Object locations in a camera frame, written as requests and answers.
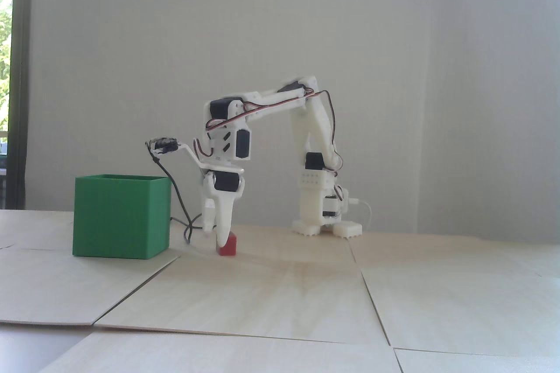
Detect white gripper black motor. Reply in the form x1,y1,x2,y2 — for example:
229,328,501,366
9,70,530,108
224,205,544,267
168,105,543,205
200,166,246,248

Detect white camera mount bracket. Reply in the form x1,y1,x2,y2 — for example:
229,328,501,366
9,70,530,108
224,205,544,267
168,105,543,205
178,143,245,172

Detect dark window frame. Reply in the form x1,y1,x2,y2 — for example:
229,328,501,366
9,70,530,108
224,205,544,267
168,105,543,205
11,0,34,209

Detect thin black camera cable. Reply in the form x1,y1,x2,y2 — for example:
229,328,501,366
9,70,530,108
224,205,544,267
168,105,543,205
144,140,205,244

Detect red white black servo wire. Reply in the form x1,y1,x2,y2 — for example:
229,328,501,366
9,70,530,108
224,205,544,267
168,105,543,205
205,91,344,172

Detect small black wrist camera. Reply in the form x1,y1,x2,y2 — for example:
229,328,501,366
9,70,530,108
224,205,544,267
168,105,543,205
146,136,182,155

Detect white power cable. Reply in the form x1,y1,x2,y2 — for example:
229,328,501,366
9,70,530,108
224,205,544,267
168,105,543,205
350,199,373,232

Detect red block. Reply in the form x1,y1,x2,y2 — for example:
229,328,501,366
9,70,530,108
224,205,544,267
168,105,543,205
216,233,238,256

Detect green box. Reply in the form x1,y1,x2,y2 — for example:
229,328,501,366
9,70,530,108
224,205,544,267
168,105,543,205
72,174,172,260

